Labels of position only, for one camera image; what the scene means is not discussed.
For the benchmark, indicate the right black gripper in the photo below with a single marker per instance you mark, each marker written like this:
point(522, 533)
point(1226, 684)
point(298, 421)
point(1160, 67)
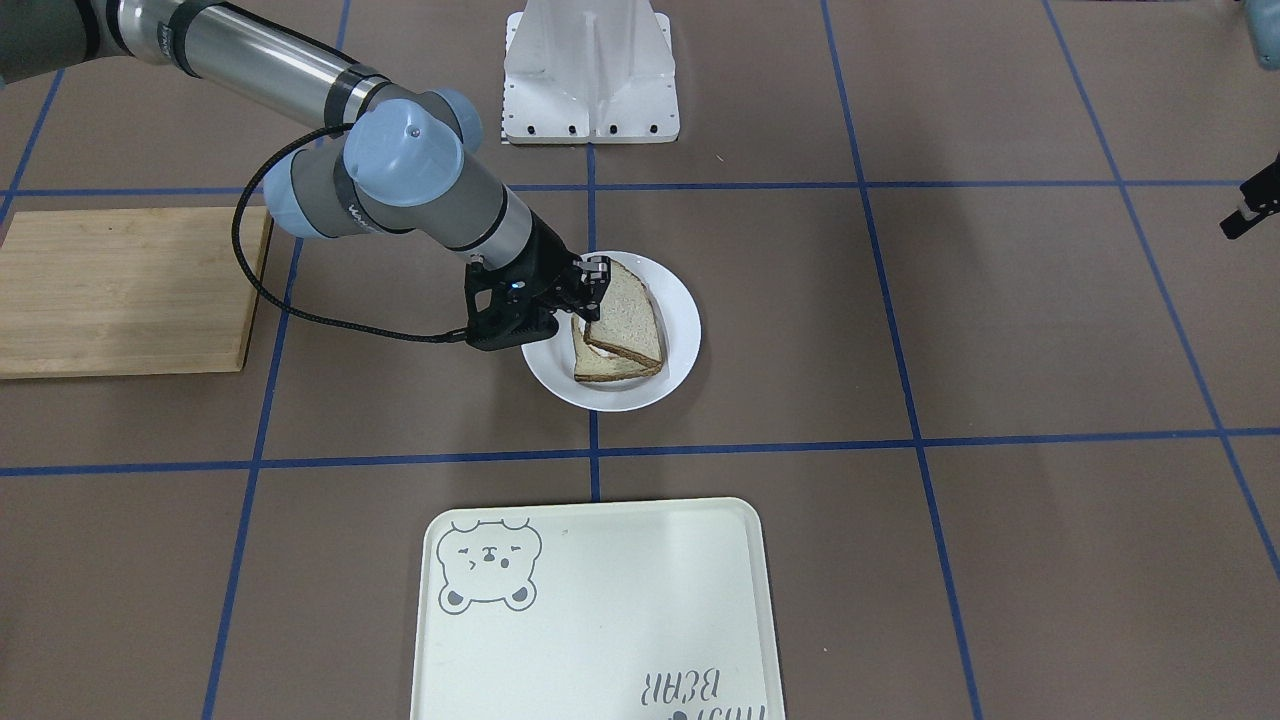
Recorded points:
point(549, 258)

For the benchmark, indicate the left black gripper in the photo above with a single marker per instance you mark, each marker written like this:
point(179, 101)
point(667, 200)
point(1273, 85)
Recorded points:
point(1252, 203)

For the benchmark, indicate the bread slice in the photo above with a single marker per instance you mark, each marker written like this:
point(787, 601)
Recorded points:
point(627, 325)

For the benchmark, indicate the egg toast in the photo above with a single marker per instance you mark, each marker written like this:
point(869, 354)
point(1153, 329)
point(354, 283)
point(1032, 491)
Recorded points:
point(594, 365)

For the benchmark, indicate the white round plate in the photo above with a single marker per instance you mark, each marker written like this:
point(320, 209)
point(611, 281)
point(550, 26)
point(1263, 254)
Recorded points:
point(678, 319)

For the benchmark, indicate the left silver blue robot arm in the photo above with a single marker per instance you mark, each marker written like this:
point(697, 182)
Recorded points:
point(1262, 21)

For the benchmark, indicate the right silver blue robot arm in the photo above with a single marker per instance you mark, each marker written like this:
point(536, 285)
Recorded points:
point(377, 158)

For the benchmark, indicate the cream bear tray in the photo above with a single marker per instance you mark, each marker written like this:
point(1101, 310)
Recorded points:
point(617, 610)

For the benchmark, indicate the bamboo cutting board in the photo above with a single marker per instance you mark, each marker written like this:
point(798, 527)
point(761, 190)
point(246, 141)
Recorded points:
point(141, 291)

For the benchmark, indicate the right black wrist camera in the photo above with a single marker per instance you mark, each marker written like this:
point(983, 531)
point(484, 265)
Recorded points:
point(504, 308)

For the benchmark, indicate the white pedestal column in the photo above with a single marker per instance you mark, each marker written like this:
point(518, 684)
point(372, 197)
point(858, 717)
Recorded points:
point(581, 72)

